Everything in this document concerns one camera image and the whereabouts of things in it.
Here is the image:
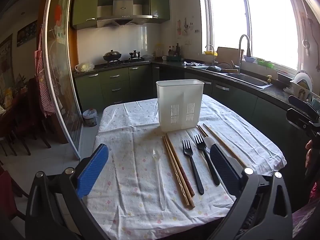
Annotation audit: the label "kitchen window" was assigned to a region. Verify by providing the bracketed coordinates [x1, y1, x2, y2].
[200, 0, 308, 72]

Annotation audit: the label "tall steel faucet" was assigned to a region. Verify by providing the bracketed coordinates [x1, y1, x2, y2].
[238, 34, 252, 73]

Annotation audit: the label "black plastic fork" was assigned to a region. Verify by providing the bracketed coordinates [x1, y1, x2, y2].
[194, 134, 220, 186]
[182, 139, 205, 195]

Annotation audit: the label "dark wall poster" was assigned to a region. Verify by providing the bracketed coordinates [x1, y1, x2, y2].
[17, 21, 38, 47]

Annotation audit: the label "purple patterned clothing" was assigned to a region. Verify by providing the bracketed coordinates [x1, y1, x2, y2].
[292, 200, 320, 238]

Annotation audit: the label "steel range hood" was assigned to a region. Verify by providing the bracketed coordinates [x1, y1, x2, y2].
[96, 0, 153, 28]

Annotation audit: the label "red checked apron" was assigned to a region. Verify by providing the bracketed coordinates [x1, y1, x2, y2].
[34, 27, 56, 117]

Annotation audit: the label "dark wooden chair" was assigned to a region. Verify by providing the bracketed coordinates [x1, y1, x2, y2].
[0, 77, 52, 157]

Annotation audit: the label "person's right hand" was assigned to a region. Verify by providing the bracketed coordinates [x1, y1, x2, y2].
[305, 139, 313, 167]

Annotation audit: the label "plastic bag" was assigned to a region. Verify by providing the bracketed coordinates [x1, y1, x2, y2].
[75, 62, 95, 73]

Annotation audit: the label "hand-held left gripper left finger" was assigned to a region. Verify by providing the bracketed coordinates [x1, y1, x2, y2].
[25, 144, 113, 240]

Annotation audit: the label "steel kitchen sink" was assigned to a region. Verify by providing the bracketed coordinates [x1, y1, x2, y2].
[210, 66, 273, 90]

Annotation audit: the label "green upper kitchen cabinets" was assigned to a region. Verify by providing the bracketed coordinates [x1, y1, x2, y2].
[72, 0, 171, 30]

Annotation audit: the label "black wok with lid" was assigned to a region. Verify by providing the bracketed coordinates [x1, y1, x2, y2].
[103, 50, 122, 63]

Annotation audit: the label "wooden cutting board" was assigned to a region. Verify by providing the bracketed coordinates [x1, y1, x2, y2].
[215, 47, 244, 67]

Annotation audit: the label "clear plastic spoon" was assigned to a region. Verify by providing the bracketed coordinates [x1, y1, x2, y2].
[152, 148, 166, 211]

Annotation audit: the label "row of dark sauce bottles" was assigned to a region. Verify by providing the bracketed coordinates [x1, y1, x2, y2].
[168, 43, 182, 57]

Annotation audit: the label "small steel faucet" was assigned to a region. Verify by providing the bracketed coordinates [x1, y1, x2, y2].
[205, 44, 215, 65]

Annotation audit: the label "dish rack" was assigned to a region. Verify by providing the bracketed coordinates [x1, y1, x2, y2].
[290, 70, 320, 105]

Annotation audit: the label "white floral tablecloth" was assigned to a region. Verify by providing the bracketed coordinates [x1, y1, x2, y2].
[86, 94, 287, 240]

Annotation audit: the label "gas stove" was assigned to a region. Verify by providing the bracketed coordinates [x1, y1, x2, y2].
[104, 57, 145, 64]

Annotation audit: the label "white plastic utensil holder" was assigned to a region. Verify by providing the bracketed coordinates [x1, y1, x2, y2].
[156, 79, 205, 132]

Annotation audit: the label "green plastic strainer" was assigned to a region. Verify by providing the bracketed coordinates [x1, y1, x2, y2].
[257, 59, 275, 69]

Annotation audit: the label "small trash bin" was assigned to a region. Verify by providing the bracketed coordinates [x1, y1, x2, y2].
[82, 109, 98, 127]

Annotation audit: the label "red cushioned chair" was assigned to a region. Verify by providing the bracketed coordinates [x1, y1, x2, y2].
[0, 170, 28, 222]

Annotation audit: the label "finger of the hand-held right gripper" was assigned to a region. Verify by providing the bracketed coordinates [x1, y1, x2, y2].
[286, 108, 320, 136]
[288, 95, 320, 121]

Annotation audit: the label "dark kitchen countertop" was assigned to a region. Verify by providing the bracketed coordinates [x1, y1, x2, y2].
[74, 59, 320, 110]

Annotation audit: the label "glass sliding door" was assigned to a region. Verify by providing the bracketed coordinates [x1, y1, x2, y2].
[42, 0, 84, 159]

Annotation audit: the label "white plate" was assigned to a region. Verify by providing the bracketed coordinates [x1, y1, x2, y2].
[294, 70, 313, 92]

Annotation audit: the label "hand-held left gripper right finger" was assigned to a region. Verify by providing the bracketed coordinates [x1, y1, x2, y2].
[207, 144, 293, 240]

